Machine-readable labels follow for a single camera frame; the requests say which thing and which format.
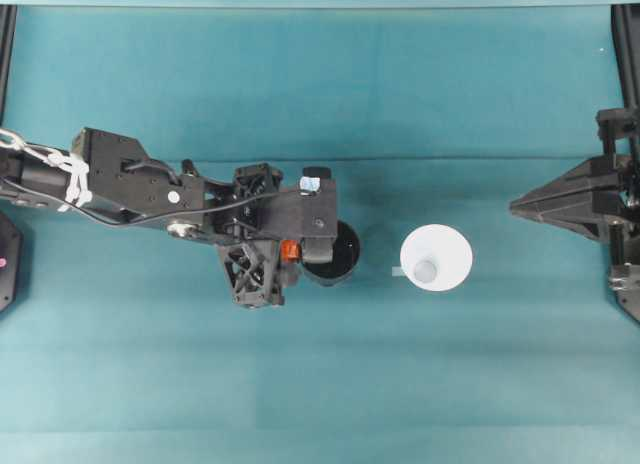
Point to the blue-green table cloth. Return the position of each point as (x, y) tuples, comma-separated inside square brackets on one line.
[(320, 384)]

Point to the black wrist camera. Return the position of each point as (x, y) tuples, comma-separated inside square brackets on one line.
[(300, 214)]

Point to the black table frame rail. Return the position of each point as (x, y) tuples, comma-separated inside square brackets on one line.
[(6, 59), (631, 59)]

